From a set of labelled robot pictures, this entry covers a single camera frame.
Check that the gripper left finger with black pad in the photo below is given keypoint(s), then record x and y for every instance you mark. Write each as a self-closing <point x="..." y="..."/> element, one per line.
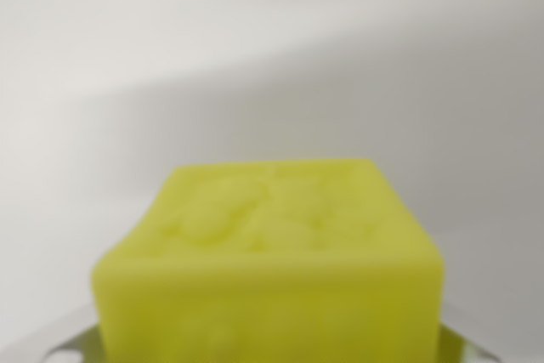
<point x="83" y="346"/>

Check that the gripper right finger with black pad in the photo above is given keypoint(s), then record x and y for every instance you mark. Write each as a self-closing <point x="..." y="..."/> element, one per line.
<point x="461" y="348"/>

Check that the yellow cube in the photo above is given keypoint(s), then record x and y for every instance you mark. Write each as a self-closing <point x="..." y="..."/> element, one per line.
<point x="272" y="286"/>

